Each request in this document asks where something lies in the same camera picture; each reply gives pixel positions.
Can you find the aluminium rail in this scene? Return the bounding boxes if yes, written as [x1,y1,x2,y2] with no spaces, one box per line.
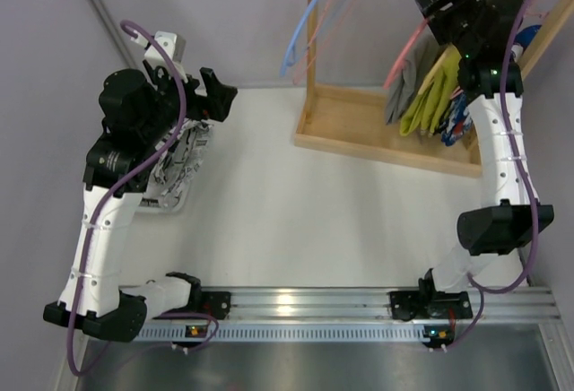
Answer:
[205,287,561,323]

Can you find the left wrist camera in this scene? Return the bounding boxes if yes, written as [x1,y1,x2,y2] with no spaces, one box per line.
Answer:
[144,30,187,83]

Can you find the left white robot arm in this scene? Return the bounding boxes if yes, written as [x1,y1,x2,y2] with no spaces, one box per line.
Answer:
[43,65,238,343]

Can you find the blue hanger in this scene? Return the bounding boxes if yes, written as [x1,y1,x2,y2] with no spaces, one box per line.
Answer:
[279,0,368,79]

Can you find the wooden clothes rack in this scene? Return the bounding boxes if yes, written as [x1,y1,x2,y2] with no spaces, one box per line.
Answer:
[293,0,574,180]

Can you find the pink wire hanger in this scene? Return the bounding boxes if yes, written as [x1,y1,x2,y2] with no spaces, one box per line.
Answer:
[291,0,370,87]

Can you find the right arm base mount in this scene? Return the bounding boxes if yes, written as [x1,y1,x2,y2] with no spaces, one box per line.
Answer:
[389,290,474,322]

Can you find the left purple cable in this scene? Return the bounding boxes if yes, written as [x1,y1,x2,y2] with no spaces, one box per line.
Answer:
[65,19,221,377]

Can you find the green trousers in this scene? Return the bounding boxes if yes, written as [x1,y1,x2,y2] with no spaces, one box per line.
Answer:
[399,53,461,137]

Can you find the black white printed cloth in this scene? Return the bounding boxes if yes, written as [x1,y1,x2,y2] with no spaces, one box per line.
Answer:
[136,119,213,211]

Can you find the pink trouser hanger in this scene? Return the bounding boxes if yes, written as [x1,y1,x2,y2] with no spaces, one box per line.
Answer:
[383,19,429,90]

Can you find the white plastic basket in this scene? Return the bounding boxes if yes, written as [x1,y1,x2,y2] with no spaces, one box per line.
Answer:
[134,126,212,215]

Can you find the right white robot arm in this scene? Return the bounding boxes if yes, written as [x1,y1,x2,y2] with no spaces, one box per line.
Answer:
[390,0,554,321]

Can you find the pink hanger right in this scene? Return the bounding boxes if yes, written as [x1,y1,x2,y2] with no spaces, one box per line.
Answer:
[448,0,570,100]

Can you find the grey trousers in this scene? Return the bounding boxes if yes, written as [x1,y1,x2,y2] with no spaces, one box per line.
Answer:
[384,33,444,125]

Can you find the slotted cable duct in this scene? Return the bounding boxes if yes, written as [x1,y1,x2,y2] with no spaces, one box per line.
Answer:
[135,321,453,343]

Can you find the blue patterned trousers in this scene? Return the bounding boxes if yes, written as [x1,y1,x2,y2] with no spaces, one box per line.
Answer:
[438,24,542,147]

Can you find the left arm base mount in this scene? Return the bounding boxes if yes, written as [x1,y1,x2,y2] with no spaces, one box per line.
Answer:
[189,291,231,320]

